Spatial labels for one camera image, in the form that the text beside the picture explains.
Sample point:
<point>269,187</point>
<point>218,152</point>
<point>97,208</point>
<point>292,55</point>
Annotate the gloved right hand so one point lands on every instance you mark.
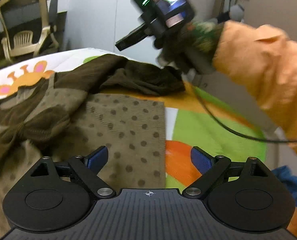
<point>192,47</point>

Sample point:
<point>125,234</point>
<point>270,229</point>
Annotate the brown polka dot garment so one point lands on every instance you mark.
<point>75,112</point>

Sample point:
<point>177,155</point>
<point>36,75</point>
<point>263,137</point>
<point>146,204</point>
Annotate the cartoon animal play mat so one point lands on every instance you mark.
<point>48,202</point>

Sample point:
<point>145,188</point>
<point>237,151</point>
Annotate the blue cloth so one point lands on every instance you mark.
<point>289,180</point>

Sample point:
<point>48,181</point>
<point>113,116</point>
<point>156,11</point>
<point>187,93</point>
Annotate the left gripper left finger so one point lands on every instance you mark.
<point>87,168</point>

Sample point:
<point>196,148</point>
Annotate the beige mesh office chair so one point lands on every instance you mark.
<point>27,27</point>

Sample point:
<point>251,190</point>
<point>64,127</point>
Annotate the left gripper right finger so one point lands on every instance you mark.
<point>212,170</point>

